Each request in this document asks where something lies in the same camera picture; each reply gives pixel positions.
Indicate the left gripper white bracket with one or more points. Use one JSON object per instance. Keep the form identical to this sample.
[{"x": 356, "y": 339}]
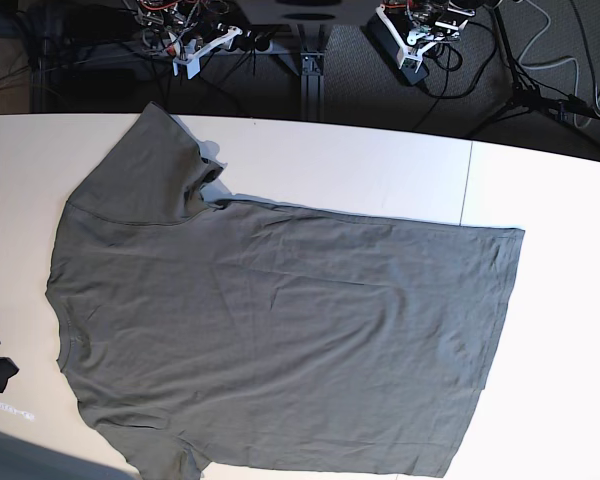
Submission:
[{"x": 425, "y": 26}]

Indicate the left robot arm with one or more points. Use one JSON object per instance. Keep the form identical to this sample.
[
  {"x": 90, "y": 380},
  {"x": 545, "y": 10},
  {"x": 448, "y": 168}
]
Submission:
[{"x": 472, "y": 6}]

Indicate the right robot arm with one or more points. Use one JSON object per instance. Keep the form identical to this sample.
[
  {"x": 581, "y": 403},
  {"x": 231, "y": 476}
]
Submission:
[{"x": 182, "y": 16}]

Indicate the aluminium table leg frame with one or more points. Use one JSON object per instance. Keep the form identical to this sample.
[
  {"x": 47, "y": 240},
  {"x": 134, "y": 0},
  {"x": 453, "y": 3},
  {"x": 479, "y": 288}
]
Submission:
[{"x": 302, "y": 52}]

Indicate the grey T-shirt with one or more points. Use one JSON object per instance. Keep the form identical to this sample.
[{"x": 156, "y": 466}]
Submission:
[{"x": 267, "y": 336}]

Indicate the black power brick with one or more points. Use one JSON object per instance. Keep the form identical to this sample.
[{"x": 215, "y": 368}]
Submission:
[{"x": 405, "y": 70}]

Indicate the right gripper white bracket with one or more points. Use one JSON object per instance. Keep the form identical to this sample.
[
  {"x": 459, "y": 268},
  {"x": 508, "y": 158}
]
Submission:
[{"x": 188, "y": 56}]

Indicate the grey power strip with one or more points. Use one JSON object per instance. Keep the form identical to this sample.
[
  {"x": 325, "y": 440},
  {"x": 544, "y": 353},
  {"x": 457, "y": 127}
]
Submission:
[{"x": 245, "y": 44}]

